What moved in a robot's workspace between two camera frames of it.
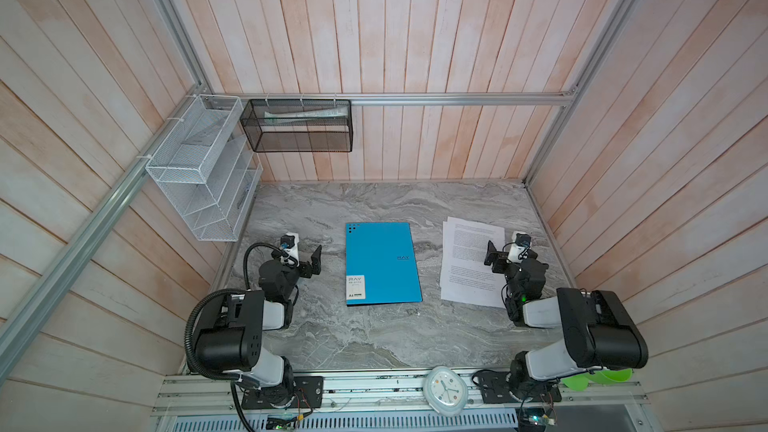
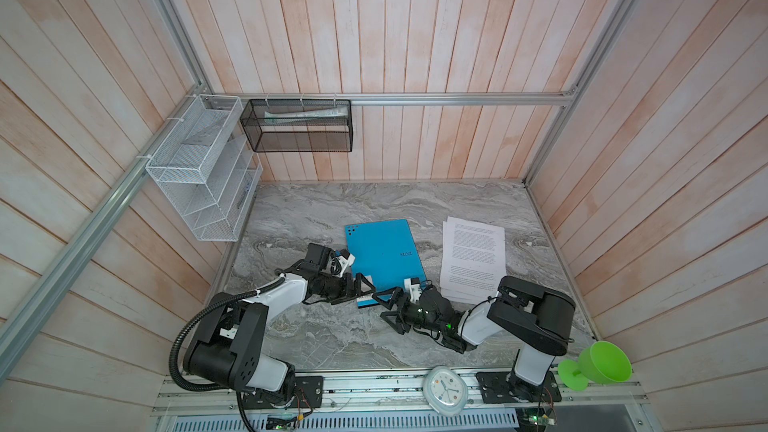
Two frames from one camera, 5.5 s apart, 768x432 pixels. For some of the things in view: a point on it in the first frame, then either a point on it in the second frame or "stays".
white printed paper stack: x=465 y=278 stays
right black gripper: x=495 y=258 -> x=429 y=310
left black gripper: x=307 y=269 -> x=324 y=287
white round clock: x=445 y=390 stays
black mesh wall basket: x=299 y=125 stays
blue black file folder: x=381 y=264 stays
